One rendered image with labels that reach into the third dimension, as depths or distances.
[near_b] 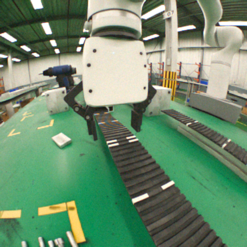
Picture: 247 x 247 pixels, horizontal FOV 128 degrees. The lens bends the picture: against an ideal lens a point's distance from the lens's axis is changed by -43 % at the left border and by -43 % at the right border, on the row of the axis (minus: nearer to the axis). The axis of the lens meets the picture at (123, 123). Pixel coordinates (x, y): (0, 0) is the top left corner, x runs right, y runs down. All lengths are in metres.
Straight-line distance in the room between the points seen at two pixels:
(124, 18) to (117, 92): 0.10
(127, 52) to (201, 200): 0.23
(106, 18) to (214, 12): 0.55
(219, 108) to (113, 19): 0.52
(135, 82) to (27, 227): 0.25
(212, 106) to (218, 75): 0.17
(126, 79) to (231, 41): 0.62
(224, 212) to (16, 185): 0.31
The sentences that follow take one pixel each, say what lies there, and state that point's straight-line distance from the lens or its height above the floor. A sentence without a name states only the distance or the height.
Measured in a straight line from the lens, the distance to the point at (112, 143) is 0.17.
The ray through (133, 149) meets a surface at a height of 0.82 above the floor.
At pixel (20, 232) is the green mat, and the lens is 0.18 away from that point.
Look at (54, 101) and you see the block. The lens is 0.47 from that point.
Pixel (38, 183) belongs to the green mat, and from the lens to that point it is 0.20.
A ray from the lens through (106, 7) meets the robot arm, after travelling 0.17.
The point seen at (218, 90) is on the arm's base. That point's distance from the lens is 0.64.
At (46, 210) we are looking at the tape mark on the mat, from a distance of 0.17.
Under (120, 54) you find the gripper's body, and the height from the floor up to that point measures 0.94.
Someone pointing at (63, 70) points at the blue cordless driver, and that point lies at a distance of 0.66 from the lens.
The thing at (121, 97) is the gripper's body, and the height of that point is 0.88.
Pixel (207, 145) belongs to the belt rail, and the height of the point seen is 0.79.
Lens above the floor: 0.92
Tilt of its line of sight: 27 degrees down
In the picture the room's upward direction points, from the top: straight up
